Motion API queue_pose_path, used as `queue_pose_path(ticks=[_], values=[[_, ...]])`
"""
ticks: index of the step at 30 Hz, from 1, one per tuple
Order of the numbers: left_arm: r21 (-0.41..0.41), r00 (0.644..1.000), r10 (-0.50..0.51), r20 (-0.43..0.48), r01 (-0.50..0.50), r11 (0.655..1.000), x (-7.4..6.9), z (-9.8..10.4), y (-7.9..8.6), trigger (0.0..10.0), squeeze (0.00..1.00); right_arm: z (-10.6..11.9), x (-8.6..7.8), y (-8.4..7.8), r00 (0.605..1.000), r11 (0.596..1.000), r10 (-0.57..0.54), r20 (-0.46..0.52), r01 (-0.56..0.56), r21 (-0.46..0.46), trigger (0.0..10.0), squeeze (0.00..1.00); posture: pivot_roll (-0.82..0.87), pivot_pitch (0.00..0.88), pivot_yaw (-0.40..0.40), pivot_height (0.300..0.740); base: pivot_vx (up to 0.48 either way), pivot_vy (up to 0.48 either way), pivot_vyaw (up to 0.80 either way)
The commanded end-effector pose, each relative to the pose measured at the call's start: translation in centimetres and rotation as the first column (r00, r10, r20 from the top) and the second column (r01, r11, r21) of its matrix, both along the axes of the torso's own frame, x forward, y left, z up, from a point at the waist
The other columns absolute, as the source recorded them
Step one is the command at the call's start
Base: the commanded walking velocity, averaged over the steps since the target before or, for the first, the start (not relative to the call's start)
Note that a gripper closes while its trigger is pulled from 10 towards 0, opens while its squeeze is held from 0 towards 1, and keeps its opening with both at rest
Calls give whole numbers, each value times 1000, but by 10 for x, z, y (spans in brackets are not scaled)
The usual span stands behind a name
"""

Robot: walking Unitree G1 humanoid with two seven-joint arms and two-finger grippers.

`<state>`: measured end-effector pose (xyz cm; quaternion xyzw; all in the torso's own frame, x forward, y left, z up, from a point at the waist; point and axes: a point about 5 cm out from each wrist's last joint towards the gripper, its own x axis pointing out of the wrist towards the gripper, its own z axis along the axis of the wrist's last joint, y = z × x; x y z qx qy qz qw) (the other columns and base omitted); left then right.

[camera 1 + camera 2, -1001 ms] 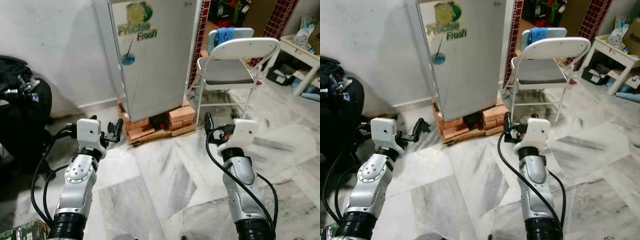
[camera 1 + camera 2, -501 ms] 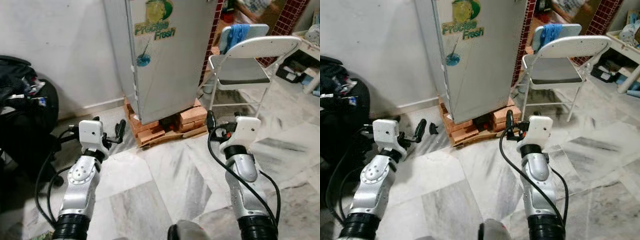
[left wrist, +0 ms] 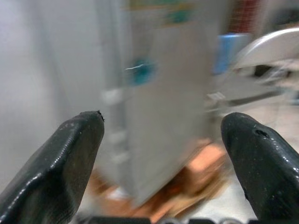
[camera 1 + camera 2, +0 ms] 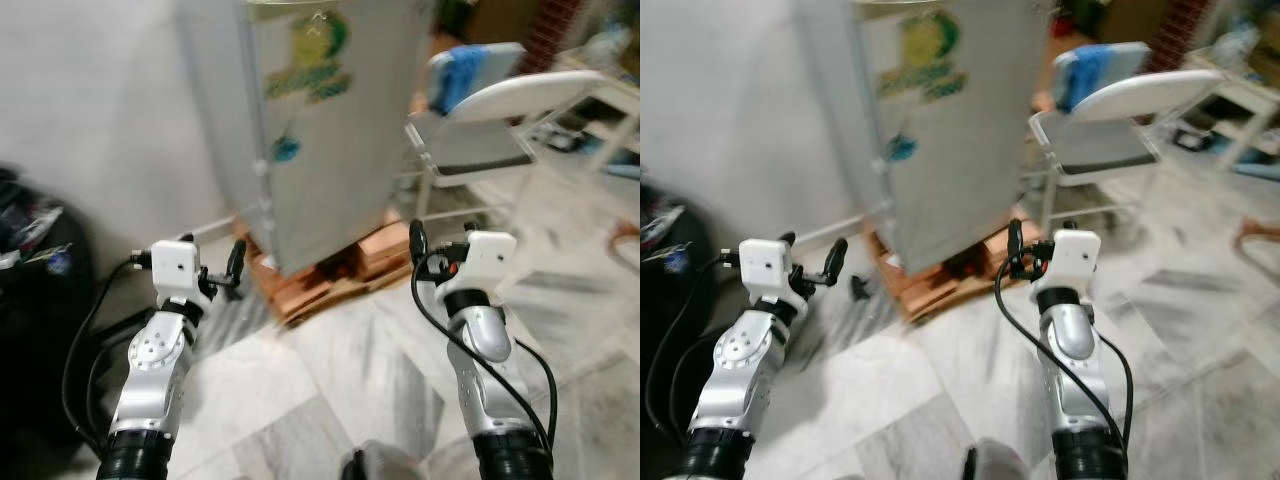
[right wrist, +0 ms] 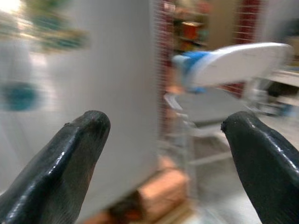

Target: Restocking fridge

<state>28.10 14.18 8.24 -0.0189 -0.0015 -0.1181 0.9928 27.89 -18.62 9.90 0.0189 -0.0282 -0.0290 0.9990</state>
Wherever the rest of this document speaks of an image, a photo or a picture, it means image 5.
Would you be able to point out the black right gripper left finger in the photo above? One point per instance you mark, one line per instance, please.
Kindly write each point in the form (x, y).
(58, 168)

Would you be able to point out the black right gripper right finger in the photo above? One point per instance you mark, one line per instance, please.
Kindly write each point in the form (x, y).
(261, 163)

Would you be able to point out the white open fridge door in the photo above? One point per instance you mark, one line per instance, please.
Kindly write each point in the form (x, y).
(116, 70)

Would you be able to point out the brown cardboard piece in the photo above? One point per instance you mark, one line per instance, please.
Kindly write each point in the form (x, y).
(161, 191)

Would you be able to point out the blue and white baby bouncer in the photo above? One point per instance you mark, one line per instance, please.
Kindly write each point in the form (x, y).
(233, 63)

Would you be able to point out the shelf with colourful goods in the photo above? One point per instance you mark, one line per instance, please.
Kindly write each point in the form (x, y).
(191, 28)

